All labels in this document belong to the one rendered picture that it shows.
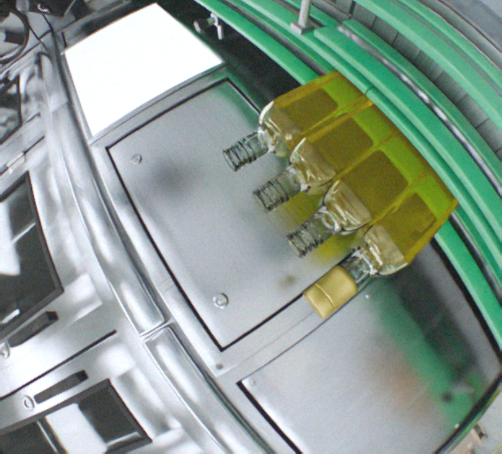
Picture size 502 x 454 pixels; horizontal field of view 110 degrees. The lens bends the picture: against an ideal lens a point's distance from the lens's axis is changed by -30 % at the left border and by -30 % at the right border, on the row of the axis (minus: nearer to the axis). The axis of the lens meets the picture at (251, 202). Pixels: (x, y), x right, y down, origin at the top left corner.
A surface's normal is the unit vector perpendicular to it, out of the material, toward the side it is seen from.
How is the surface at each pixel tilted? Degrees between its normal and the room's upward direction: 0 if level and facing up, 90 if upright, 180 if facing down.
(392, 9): 90
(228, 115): 90
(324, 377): 91
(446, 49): 90
